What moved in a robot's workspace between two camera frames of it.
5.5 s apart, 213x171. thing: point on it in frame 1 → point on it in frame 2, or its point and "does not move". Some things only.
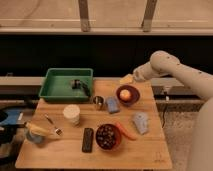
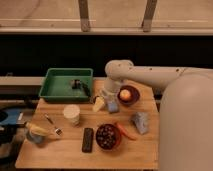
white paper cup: x=72 y=113 does not move
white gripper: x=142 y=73 → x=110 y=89
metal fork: x=57 y=130 does not move
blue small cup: x=35 y=139 does not move
